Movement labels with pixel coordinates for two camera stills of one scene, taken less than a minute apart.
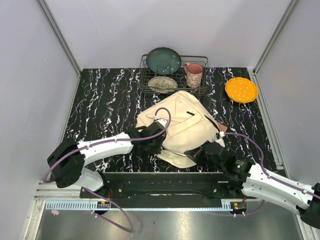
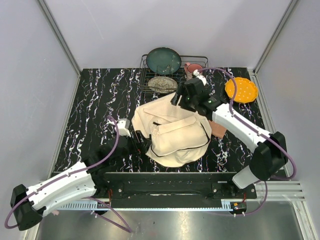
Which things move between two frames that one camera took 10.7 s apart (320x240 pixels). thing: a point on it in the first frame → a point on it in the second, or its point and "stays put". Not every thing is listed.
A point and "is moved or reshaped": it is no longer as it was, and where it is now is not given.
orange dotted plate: (241, 90) stays put
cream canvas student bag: (190, 126) is moved or reshaped
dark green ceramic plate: (163, 61) stays put
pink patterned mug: (194, 73) stays put
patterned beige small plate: (162, 84) stays put
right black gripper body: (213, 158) → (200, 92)
